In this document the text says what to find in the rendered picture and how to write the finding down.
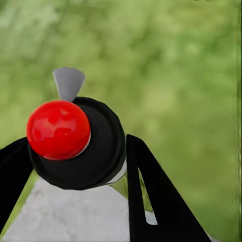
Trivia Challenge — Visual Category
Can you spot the insectifuge atomizer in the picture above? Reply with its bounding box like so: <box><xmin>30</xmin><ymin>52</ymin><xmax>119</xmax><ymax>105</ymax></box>
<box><xmin>26</xmin><ymin>67</ymin><xmax>127</xmax><ymax>190</ymax></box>

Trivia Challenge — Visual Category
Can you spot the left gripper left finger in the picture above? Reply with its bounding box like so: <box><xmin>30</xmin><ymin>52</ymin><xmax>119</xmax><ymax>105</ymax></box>
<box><xmin>0</xmin><ymin>137</ymin><xmax>34</xmax><ymax>233</ymax></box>

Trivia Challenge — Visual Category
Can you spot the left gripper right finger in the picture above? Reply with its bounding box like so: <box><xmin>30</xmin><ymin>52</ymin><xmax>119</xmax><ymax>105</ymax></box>
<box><xmin>126</xmin><ymin>134</ymin><xmax>212</xmax><ymax>242</ymax></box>

